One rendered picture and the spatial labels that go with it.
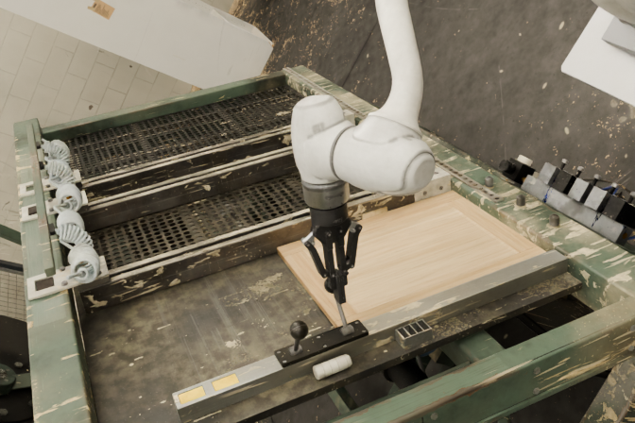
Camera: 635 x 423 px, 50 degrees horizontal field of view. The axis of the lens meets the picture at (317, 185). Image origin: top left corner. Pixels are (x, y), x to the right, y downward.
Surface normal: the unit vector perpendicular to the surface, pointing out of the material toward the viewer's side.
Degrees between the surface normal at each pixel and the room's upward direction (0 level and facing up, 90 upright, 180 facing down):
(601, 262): 55
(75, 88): 90
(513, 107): 0
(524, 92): 0
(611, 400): 0
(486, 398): 90
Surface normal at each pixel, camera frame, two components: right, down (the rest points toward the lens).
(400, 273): -0.12, -0.89
